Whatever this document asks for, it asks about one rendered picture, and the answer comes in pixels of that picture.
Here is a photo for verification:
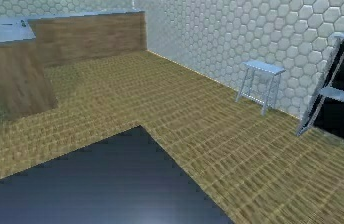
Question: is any dark blue table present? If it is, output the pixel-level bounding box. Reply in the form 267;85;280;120
0;124;235;224

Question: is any light grey stool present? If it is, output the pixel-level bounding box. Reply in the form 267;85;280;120
235;60;287;117

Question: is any wooden kitchen counter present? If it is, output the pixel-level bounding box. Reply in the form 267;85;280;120
0;9;148;122

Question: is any grey metal shelf unit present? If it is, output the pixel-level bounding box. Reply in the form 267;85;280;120
295;29;344;149

